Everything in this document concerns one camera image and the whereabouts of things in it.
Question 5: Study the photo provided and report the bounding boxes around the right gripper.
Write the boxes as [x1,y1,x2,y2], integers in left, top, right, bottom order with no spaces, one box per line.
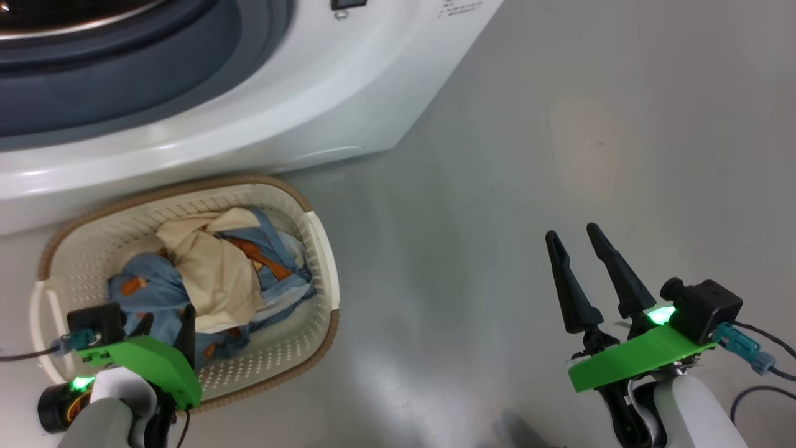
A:
[545,223,716,448]

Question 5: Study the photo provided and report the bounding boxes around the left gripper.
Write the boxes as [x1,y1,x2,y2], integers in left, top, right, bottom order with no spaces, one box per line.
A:
[78,304,203,411]

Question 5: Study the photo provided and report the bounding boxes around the blue garment with orange print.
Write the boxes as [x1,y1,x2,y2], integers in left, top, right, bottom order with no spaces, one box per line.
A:
[107,208,315,368]

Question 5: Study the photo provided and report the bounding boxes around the cream beige garment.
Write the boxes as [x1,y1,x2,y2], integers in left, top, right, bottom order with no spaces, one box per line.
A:
[155,207,265,334]

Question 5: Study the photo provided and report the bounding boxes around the cream perforated laundry basket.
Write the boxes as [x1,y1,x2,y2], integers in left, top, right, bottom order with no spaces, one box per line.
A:
[29,175,340,413]

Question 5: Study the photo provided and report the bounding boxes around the white front-load washing machine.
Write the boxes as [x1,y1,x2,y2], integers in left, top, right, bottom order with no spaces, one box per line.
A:
[0,0,504,236]

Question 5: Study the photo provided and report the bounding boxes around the small printed text label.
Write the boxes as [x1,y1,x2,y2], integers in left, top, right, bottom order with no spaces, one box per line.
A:
[438,0,483,18]

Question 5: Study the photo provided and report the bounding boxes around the right camera cable teal plug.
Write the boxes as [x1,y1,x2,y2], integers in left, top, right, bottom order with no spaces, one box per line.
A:
[712,320,796,381]

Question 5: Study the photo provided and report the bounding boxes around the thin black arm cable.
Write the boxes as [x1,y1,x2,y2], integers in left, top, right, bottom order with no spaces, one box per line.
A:
[730,386,796,425]

